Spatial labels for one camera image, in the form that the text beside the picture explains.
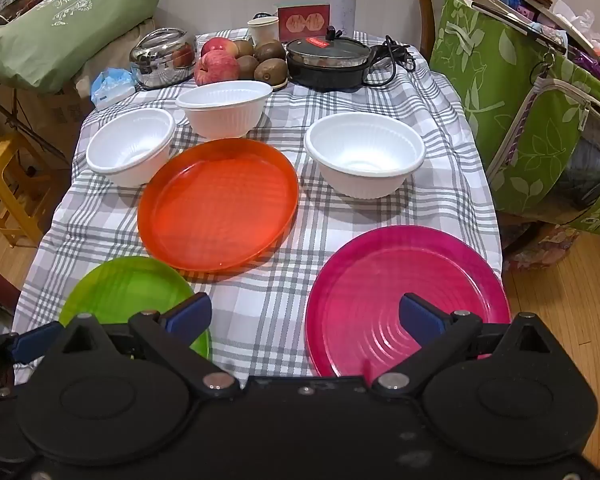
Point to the green pillow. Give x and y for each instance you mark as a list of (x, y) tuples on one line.
[(55, 25)]

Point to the orange plastic plate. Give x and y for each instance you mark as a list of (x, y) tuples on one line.
[(215, 210)]

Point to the white plastic bag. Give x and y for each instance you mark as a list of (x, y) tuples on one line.
[(577, 20)]

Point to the green plastic plate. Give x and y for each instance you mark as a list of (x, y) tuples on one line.
[(125, 290)]

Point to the wooden chair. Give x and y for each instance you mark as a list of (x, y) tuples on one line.
[(422, 10)]

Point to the floral fabric bag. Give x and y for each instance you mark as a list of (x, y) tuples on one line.
[(545, 250)]

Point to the yellow plastic stool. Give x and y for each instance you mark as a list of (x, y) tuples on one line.
[(0, 155)]

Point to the shiny steel pot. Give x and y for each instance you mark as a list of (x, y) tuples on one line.
[(155, 67)]

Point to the pink plastic plate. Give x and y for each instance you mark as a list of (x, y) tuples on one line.
[(380, 270)]

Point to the green leaf-print storage bag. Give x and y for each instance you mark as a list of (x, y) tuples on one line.
[(540, 160)]

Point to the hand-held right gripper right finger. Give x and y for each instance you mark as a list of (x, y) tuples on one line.
[(420, 320)]

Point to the blue tissue pack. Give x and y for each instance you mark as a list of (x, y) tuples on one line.
[(112, 85)]

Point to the white plastic bowl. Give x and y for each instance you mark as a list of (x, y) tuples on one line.
[(225, 115), (365, 180), (130, 142)]

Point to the red apple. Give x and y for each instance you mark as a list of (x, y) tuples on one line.
[(215, 67), (220, 45)]

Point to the brown kiwi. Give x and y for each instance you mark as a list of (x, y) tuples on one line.
[(271, 71), (270, 50), (247, 66), (243, 48)]

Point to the white bottle purple cap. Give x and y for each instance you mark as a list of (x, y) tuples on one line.
[(342, 10)]

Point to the green leaf-print paper bag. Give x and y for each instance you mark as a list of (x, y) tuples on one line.
[(470, 60)]

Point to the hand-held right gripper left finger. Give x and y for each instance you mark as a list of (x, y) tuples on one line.
[(190, 317)]

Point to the red card box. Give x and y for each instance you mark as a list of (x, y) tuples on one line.
[(320, 15)]

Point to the black electric pan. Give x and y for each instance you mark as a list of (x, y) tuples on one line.
[(325, 72)]

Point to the grey plaid tablecloth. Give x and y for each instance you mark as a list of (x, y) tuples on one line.
[(260, 310)]

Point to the brown cardboard box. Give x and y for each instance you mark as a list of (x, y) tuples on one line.
[(65, 115)]

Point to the white paper cup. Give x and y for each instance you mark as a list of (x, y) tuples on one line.
[(263, 32)]

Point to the beige folded blanket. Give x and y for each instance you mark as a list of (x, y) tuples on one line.
[(115, 45)]

